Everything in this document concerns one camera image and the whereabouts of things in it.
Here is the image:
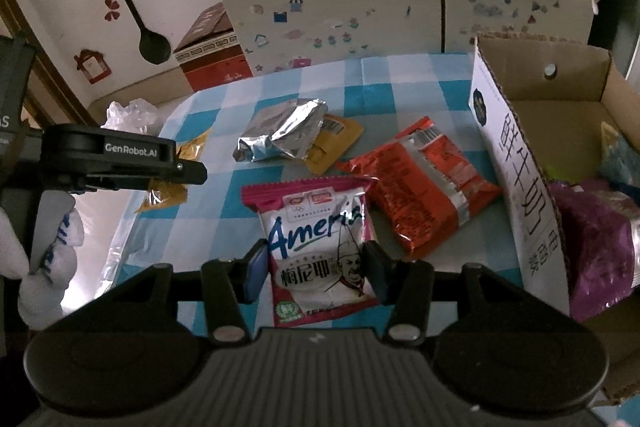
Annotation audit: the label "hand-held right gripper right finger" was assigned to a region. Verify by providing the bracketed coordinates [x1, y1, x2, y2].
[362, 241, 556, 342]

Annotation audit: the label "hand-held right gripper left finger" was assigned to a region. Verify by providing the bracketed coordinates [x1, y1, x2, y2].
[90, 239, 272, 344]

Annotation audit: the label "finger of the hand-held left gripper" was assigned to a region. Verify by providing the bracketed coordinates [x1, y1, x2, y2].
[82, 158, 208, 192]

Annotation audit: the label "yellow snack packet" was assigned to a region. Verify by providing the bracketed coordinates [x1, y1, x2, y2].
[136, 129, 213, 214]
[302, 114, 364, 175]

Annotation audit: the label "white pink snack packet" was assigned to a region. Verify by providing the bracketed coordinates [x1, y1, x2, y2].
[241, 177, 381, 328]

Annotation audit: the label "white printed cardboard box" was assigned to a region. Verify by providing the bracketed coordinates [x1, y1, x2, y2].
[470, 34, 640, 408]

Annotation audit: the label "purple snack packet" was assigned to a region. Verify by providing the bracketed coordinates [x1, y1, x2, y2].
[547, 179, 640, 323]

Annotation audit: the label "blue snack packet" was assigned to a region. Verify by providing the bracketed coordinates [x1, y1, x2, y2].
[599, 134, 640, 188]

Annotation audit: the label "person's left hand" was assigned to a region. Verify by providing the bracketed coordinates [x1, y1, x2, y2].
[0, 194, 86, 330]

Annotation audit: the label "white plastic bag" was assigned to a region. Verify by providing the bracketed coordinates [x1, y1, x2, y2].
[100, 101, 161, 138]

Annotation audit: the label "red snack packet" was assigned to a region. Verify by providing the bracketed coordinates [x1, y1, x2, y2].
[336, 116, 503, 260]

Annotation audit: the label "silver foil snack packet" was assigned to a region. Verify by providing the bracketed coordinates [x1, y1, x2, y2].
[234, 99, 328, 162]

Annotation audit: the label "brown cardboard carton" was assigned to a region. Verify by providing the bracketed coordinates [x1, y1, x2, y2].
[172, 2, 251, 92]

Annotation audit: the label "blue white checked tablecloth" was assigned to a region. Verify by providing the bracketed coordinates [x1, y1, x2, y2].
[60, 52, 571, 348]

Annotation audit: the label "brown wooden door frame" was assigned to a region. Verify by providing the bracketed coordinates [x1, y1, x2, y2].
[0, 0, 96, 128]

